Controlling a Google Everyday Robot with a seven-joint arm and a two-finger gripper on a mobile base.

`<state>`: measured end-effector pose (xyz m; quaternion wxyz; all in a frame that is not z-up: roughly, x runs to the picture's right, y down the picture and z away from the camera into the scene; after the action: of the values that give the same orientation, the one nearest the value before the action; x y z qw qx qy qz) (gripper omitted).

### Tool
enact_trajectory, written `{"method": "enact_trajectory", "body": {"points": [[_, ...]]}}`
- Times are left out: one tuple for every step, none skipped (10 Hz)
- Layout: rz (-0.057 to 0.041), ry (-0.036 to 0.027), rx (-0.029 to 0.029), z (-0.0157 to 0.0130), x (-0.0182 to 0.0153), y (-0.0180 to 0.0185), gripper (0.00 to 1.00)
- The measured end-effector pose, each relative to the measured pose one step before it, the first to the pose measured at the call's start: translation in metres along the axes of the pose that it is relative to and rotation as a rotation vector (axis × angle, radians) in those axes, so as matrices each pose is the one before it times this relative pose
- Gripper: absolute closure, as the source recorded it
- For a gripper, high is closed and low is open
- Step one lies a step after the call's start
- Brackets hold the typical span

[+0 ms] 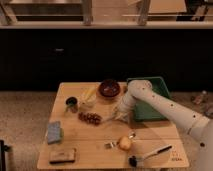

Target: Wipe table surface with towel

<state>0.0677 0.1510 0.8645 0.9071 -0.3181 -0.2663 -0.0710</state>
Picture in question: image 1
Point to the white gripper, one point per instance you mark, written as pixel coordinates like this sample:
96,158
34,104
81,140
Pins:
121,113

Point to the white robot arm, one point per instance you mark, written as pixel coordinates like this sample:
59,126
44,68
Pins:
193,123

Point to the green plastic bin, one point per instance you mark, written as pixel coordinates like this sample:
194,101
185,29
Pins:
142,110

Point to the metal fork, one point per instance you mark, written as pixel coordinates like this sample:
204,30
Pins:
115,143

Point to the dark red bowl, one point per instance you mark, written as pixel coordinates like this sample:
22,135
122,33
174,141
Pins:
109,88

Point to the bunch of red grapes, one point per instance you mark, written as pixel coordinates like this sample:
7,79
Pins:
90,118

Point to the wooden table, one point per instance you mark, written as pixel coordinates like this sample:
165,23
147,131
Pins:
89,140

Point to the dark green mug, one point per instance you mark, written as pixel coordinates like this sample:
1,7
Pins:
72,104

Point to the black cabinet counter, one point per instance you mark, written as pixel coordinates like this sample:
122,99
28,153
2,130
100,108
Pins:
41,59

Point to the black handled brush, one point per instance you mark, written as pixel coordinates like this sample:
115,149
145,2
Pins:
134,160

